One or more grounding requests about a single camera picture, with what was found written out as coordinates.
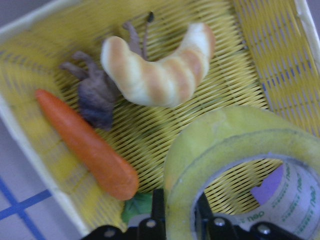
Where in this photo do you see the brown toy root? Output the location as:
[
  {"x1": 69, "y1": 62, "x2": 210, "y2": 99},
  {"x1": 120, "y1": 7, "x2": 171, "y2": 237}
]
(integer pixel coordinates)
[{"x1": 59, "y1": 11, "x2": 155, "y2": 132}]

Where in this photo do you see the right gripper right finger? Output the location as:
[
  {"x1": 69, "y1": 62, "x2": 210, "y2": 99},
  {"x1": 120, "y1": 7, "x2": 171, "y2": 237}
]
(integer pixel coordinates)
[{"x1": 194, "y1": 193, "x2": 301, "y2": 240}]

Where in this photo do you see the purple block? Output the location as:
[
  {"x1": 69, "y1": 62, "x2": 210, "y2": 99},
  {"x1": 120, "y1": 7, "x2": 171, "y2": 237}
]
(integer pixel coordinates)
[{"x1": 250, "y1": 164, "x2": 284, "y2": 206}]

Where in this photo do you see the orange toy carrot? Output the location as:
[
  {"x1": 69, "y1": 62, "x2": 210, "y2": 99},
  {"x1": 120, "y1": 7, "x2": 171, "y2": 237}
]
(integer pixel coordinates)
[{"x1": 34, "y1": 88, "x2": 155, "y2": 223}]

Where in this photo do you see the yellow tape roll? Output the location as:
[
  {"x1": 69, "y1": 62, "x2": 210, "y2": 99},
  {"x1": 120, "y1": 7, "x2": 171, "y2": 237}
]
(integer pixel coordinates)
[{"x1": 163, "y1": 106, "x2": 320, "y2": 240}]

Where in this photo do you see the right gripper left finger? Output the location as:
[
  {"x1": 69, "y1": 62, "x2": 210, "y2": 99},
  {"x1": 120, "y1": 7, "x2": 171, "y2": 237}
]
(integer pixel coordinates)
[{"x1": 83, "y1": 188, "x2": 166, "y2": 240}]

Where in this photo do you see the toy croissant bread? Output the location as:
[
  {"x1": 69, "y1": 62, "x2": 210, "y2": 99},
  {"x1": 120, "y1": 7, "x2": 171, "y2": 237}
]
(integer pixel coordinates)
[{"x1": 100, "y1": 22, "x2": 216, "y2": 108}]

